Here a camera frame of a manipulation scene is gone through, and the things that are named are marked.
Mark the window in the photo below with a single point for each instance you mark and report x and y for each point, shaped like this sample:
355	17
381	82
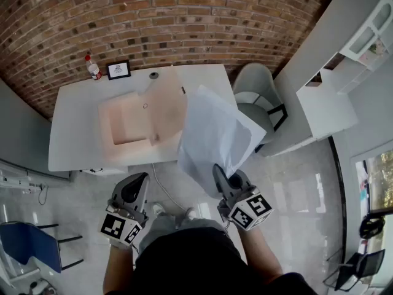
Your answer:
377	183

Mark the person's black shirt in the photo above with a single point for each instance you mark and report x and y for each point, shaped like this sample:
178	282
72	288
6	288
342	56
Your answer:
199	266

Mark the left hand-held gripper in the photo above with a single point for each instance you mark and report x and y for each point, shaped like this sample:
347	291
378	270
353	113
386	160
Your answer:
122	226

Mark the clear bottle with red cap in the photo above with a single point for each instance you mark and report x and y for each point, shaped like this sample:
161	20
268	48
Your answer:
93	69

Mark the beige cardboard box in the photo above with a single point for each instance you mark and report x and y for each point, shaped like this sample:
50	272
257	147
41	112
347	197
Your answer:
138	118

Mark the person's white shoe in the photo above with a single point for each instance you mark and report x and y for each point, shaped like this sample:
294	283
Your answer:
158	209
190	214

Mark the person's left forearm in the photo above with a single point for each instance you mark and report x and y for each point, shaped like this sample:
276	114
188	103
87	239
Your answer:
118	269

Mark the white cabinet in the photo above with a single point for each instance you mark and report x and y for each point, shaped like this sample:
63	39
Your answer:
331	81

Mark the black bag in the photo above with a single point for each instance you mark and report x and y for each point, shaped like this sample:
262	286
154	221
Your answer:
371	226

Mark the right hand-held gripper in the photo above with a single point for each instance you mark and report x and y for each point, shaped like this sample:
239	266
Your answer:
250	210

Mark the person's left white shoe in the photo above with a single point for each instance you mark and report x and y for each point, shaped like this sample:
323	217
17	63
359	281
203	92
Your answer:
158	209

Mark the person's grey jeans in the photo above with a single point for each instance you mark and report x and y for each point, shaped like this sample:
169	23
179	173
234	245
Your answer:
165	226

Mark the black chair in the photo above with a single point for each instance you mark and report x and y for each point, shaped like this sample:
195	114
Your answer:
362	266

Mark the white under-desk tray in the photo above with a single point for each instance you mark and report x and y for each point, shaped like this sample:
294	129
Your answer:
104	171

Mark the white device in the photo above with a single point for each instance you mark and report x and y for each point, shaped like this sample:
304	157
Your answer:
41	287

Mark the person's right forearm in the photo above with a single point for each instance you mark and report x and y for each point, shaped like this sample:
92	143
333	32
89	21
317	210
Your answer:
261	254

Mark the person's right white shoe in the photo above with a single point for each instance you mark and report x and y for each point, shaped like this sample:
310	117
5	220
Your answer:
190	214

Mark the blue chair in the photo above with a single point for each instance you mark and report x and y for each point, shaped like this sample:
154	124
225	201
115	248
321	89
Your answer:
30	244

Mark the black picture frame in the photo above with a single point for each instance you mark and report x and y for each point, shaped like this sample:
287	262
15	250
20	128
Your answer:
118	69

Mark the grey padded chair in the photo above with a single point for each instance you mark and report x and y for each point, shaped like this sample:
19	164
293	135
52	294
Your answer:
256	103

